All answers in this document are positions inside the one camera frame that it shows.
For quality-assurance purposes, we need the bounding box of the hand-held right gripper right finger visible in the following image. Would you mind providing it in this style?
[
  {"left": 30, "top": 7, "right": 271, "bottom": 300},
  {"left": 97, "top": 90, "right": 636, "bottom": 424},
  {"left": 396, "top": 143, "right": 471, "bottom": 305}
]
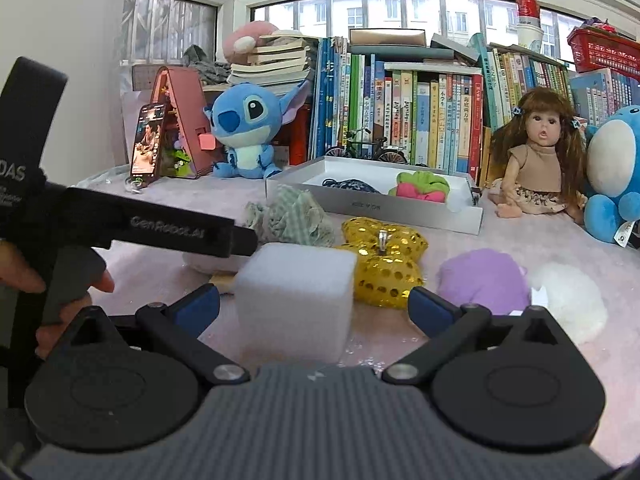
[{"left": 381, "top": 286, "right": 576, "bottom": 387}]

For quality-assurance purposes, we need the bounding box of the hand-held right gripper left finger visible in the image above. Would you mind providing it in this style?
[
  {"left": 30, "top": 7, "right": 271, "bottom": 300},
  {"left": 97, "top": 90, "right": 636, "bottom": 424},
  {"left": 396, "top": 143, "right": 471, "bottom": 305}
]
[{"left": 50, "top": 284, "right": 251, "bottom": 387}]

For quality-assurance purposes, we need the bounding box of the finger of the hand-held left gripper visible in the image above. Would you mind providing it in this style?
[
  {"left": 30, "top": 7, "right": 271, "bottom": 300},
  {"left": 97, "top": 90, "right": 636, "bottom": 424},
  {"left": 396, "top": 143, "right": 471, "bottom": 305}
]
[{"left": 220, "top": 224, "right": 261, "bottom": 259}]

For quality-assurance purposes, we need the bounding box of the green checkered cloth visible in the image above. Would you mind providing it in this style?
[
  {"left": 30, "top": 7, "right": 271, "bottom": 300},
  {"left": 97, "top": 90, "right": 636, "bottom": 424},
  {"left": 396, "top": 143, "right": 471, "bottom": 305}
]
[{"left": 243, "top": 185, "right": 336, "bottom": 248}]

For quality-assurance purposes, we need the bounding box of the white scrunchie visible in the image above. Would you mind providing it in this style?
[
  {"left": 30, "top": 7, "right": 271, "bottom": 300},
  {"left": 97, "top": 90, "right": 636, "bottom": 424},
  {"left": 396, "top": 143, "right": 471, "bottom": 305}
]
[{"left": 234, "top": 242, "right": 358, "bottom": 366}]

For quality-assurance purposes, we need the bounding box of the white cardboard box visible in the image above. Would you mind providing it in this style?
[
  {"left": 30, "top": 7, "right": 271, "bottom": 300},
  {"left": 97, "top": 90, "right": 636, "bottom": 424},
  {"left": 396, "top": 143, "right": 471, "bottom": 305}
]
[{"left": 265, "top": 155, "right": 485, "bottom": 236}]

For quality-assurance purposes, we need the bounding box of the person's left hand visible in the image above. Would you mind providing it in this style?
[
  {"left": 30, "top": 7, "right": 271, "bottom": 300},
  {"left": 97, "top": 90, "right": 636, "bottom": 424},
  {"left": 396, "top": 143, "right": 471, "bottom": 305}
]
[{"left": 0, "top": 239, "right": 117, "bottom": 361}]

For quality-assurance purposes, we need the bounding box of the purple plush toy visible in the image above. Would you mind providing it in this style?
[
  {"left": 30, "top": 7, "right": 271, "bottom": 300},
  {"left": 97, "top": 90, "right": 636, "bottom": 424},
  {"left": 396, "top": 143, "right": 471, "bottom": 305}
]
[{"left": 436, "top": 248, "right": 531, "bottom": 313}]

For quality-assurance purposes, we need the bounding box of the gold sequin scrunchie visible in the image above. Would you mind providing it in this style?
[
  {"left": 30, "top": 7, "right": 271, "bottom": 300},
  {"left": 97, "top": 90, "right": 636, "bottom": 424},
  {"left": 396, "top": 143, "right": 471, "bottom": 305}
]
[{"left": 336, "top": 216, "right": 430, "bottom": 309}]

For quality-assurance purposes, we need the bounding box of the smartphone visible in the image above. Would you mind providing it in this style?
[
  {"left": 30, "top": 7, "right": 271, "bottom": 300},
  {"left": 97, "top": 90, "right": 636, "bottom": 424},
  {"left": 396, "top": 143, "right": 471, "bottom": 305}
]
[{"left": 130, "top": 102, "right": 167, "bottom": 178}]

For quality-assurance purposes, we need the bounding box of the blue alien plush toy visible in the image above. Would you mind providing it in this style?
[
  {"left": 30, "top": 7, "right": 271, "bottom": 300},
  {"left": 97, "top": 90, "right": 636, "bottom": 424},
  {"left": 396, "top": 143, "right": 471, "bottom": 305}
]
[{"left": 204, "top": 80, "right": 311, "bottom": 180}]

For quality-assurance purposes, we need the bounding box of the dark blue floral scrunchie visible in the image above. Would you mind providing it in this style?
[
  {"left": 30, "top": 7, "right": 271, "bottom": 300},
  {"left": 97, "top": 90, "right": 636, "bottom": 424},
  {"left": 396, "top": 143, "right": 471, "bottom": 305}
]
[{"left": 321, "top": 177, "right": 383, "bottom": 195}]

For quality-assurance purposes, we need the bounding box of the pink wooden miniature house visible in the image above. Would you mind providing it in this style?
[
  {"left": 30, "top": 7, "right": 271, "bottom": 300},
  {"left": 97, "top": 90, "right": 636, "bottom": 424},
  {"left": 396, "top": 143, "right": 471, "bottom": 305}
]
[{"left": 150, "top": 66, "right": 217, "bottom": 181}]

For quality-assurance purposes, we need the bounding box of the green and pink scrunchie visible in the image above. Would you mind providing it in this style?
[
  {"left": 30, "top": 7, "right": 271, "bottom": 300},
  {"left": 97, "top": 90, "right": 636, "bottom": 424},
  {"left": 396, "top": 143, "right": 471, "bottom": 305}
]
[{"left": 389, "top": 170, "right": 451, "bottom": 204}]

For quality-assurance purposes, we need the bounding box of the white fluffy plush toy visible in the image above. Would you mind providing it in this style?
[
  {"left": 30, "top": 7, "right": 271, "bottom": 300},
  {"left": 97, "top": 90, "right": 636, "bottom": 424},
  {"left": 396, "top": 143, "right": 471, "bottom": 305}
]
[{"left": 530, "top": 262, "right": 610, "bottom": 346}]

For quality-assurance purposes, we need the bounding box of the grey grid board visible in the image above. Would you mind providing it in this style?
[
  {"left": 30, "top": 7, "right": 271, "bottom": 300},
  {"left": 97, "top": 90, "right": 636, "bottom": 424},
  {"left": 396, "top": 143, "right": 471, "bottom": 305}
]
[{"left": 132, "top": 64, "right": 163, "bottom": 92}]

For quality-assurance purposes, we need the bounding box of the black model bicycle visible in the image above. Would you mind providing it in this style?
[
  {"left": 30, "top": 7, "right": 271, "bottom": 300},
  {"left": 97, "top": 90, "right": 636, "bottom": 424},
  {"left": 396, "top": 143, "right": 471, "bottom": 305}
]
[{"left": 325, "top": 127, "right": 408, "bottom": 166}]

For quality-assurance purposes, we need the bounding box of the grey crumpled cloth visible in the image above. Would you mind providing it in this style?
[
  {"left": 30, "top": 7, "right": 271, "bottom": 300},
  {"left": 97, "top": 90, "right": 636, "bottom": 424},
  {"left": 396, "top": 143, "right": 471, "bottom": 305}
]
[{"left": 182, "top": 45, "right": 231, "bottom": 86}]

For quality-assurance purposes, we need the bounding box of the stack of flat books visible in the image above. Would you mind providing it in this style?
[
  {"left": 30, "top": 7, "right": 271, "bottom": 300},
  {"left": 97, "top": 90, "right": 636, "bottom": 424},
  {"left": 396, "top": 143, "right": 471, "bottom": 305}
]
[{"left": 227, "top": 35, "right": 318, "bottom": 88}]

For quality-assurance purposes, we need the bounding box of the brown-haired baby doll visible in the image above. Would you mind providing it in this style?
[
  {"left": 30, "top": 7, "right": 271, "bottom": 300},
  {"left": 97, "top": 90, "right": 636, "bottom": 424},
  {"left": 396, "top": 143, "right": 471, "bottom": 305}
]
[{"left": 487, "top": 86, "right": 588, "bottom": 226}]

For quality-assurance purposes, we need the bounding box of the row of upright books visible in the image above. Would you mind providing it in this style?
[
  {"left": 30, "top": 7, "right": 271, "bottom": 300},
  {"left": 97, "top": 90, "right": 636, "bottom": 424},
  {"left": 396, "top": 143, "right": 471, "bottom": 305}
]
[{"left": 307, "top": 35, "right": 573, "bottom": 188}]

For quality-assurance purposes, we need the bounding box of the pink plush toy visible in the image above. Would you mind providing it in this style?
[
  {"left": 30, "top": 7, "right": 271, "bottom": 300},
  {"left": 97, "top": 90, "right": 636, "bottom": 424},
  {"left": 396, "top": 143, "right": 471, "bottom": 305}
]
[{"left": 222, "top": 21, "right": 281, "bottom": 66}]

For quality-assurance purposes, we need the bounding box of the round blue and white plush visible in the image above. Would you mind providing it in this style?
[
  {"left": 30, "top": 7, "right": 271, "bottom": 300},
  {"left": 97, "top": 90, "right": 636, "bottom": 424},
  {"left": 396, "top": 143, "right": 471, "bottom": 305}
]
[{"left": 582, "top": 105, "right": 640, "bottom": 251}]

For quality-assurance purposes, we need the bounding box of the brown flat box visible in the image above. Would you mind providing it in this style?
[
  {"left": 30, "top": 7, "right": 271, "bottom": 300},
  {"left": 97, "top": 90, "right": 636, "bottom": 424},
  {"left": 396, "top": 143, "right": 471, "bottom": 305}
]
[{"left": 348, "top": 28, "right": 429, "bottom": 47}]

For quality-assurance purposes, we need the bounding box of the row of blue spine books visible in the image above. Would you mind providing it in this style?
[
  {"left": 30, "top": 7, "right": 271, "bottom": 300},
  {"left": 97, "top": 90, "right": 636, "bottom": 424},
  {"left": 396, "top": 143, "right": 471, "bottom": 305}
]
[{"left": 570, "top": 67, "right": 640, "bottom": 128}]

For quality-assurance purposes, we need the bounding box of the stack of paper cups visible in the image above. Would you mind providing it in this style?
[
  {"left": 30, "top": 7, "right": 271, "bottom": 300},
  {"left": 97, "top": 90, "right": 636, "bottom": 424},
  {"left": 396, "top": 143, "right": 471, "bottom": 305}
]
[{"left": 516, "top": 0, "right": 545, "bottom": 53}]

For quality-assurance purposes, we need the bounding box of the red plastic basket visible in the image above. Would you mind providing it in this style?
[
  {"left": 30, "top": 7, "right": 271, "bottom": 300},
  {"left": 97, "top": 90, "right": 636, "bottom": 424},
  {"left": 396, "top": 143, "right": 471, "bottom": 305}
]
[{"left": 567, "top": 27, "right": 640, "bottom": 81}]

